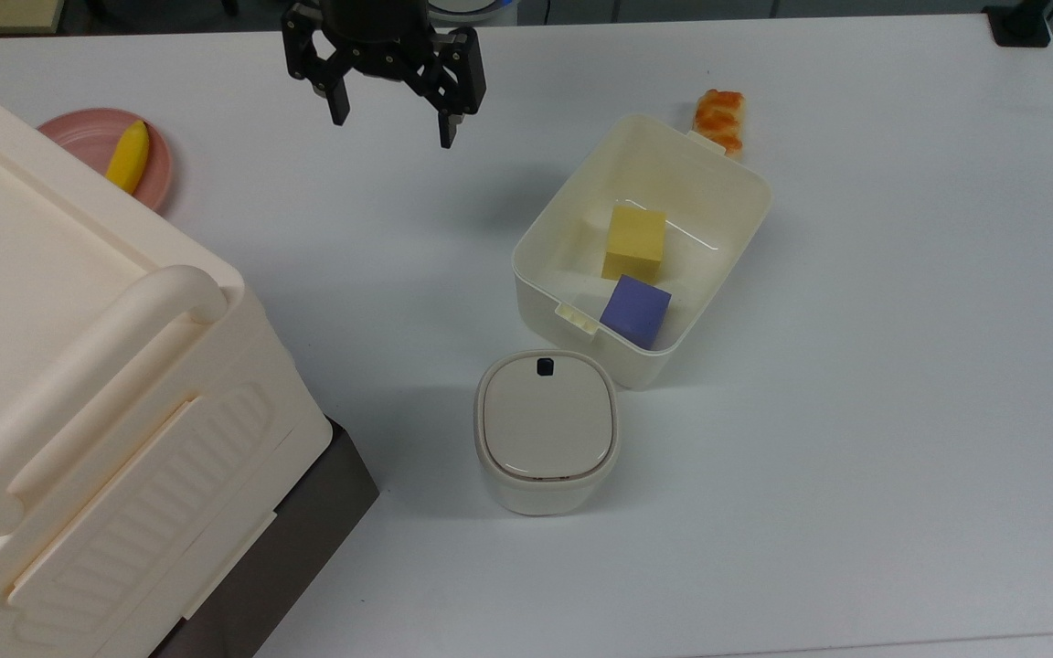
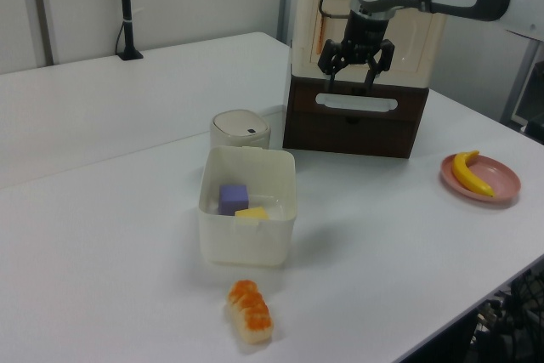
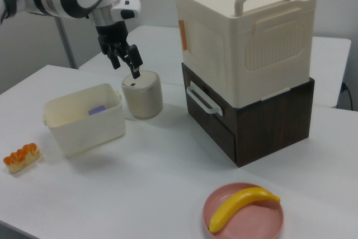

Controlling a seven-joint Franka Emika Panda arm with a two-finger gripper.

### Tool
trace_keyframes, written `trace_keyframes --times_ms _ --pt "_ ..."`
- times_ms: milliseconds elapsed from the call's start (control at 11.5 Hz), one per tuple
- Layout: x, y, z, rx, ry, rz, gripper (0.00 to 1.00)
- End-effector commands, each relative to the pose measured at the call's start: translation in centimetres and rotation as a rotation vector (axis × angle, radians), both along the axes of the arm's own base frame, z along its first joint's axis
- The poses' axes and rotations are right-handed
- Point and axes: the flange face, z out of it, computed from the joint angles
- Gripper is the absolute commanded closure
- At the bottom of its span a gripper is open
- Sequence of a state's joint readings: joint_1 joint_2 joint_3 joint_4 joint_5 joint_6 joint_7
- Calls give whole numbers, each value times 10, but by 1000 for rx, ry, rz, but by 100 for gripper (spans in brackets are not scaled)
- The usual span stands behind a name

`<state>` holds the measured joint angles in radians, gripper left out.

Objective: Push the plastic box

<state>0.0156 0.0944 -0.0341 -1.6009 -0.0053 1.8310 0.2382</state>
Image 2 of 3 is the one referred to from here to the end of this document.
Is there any small cream lidded trash can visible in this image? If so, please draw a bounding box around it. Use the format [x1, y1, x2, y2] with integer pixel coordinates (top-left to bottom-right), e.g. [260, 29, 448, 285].
[209, 109, 272, 154]

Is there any pink plate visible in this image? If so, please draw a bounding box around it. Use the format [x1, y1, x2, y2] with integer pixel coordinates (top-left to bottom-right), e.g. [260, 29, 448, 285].
[439, 154, 522, 207]

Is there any purple cube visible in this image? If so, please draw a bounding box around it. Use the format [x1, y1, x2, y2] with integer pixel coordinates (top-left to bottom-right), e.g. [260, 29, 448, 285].
[218, 184, 250, 218]

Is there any cream plastic storage container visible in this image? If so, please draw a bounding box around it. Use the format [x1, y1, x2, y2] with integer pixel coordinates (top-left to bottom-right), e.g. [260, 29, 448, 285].
[290, 0, 447, 88]

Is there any orange shrimp sushi toy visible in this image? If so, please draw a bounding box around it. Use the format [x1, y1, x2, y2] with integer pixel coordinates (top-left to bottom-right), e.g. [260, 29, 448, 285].
[224, 280, 275, 345]

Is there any dark brown wooden drawer unit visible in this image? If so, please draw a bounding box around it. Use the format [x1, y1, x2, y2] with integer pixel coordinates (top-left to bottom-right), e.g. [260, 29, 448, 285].
[282, 76, 430, 159]

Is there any yellow cube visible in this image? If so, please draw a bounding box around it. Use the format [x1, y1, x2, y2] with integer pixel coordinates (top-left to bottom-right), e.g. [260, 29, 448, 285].
[234, 206, 270, 222]

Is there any black equipment beside table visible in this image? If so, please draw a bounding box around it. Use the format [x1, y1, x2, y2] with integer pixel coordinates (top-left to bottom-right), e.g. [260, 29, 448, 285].
[465, 267, 544, 363]

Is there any yellow toy banana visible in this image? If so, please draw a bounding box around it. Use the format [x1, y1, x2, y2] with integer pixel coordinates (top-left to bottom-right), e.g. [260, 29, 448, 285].
[450, 150, 496, 197]

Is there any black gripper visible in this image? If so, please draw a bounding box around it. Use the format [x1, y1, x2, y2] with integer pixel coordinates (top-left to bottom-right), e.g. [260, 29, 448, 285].
[317, 8, 395, 93]

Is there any white plastic box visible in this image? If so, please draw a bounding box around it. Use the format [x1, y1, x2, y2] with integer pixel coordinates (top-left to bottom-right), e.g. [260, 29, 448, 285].
[197, 145, 298, 269]

